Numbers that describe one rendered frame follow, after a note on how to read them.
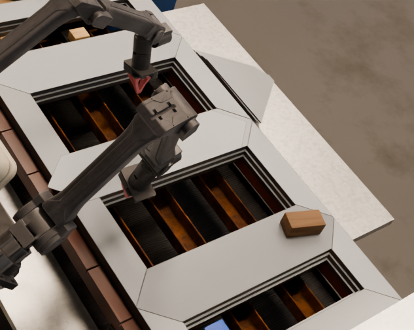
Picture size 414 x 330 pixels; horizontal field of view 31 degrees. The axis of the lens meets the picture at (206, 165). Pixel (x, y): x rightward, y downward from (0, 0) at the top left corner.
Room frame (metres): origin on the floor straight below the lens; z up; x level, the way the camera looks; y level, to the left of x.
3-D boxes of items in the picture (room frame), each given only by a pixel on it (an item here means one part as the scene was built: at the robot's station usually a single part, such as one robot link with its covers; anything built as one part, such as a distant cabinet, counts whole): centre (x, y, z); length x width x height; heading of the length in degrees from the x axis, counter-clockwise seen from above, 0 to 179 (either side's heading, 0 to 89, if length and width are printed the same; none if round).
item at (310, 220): (1.55, -0.34, 0.89); 0.12 x 0.06 x 0.05; 124
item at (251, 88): (2.23, 0.00, 0.77); 0.45 x 0.20 x 0.04; 52
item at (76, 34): (2.06, 0.60, 0.79); 0.06 x 0.05 x 0.04; 142
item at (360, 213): (2.14, -0.12, 0.74); 1.20 x 0.26 x 0.03; 52
